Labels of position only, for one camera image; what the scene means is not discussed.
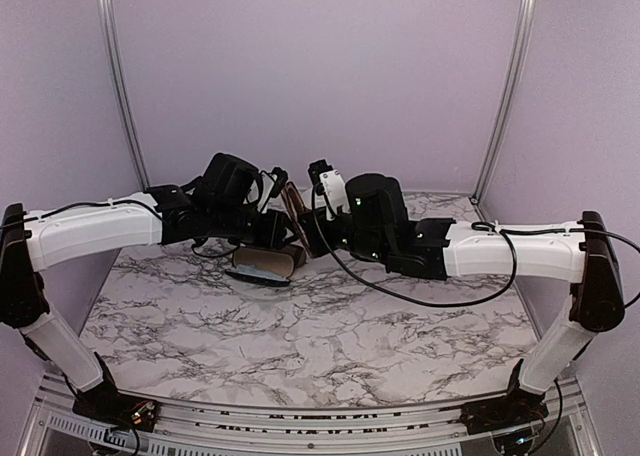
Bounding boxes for brown translucent sunglasses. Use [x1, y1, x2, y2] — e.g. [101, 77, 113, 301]
[281, 181, 317, 258]

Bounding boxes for aluminium frame rail back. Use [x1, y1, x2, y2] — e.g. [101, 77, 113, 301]
[402, 189, 472, 198]

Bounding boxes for brown striped glasses case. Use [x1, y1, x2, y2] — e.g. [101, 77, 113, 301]
[281, 244, 307, 268]

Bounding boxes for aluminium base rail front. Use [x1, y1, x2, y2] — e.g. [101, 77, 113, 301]
[17, 374, 602, 455]

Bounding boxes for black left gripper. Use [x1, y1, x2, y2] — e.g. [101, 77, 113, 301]
[209, 202, 301, 251]

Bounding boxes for aluminium frame post right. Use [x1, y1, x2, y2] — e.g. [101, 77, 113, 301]
[471, 0, 537, 206]

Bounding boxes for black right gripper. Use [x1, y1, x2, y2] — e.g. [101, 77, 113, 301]
[296, 206, 391, 266]

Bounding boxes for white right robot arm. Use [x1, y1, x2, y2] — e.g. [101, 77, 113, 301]
[287, 170, 628, 424]

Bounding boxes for aluminium frame post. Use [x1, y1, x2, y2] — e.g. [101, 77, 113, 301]
[471, 0, 537, 206]
[97, 0, 150, 189]

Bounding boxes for light blue cleaning cloth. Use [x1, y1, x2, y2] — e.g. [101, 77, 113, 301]
[233, 265, 288, 283]

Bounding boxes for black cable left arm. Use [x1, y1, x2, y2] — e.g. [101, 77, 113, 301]
[0, 168, 281, 260]

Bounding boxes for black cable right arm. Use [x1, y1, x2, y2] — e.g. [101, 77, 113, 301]
[310, 180, 640, 308]

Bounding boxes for black woven glasses case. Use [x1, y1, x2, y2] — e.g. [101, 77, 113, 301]
[225, 247, 295, 287]

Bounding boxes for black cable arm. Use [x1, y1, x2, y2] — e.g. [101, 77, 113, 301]
[310, 180, 640, 308]
[0, 168, 281, 260]

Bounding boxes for aluminium frame post left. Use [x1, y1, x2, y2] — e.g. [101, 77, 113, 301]
[97, 0, 150, 189]

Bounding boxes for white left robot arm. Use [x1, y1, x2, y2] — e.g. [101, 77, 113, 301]
[1, 153, 288, 421]

